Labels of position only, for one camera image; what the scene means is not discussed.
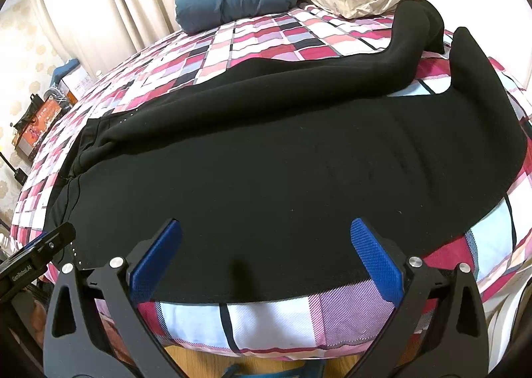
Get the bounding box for black pants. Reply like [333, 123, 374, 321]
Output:
[44, 0, 528, 304]

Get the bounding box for plaid checkered bed sheet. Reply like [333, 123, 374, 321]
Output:
[10, 5, 531, 360]

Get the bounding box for orange box on nightstand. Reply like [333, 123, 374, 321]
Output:
[13, 94, 63, 161]

